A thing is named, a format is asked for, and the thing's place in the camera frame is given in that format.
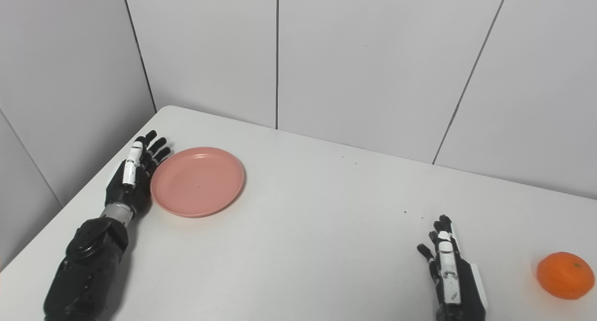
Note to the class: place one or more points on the pink round plate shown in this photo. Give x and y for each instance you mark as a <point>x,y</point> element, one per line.
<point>197,182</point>

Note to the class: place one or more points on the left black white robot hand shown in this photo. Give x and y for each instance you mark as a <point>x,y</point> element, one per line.
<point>128,185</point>

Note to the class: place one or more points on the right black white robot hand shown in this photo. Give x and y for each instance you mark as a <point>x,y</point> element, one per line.
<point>454,283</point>

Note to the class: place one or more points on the orange fruit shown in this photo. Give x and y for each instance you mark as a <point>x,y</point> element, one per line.
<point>565,275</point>

